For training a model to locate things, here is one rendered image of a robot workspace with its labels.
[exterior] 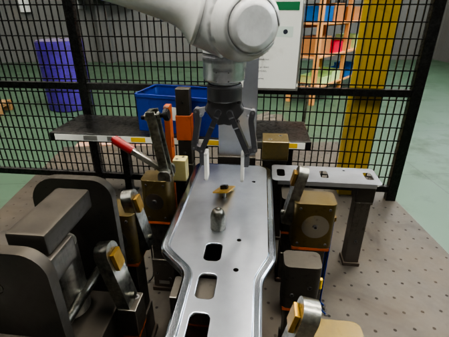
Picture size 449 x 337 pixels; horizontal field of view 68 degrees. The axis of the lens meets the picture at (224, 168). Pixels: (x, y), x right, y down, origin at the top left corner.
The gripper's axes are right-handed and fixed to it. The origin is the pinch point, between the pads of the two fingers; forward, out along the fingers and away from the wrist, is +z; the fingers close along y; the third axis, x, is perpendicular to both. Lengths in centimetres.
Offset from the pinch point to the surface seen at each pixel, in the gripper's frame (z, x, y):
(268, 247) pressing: 7.7, -18.3, 10.6
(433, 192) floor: 108, 193, 159
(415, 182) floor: 108, 212, 151
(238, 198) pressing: 7.6, -0.6, 3.6
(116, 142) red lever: -6.2, -1.5, -25.1
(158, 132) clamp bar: -9.2, -2.2, -14.7
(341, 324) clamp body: 3.1, -38.8, 19.5
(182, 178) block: 6.2, 5.7, -11.7
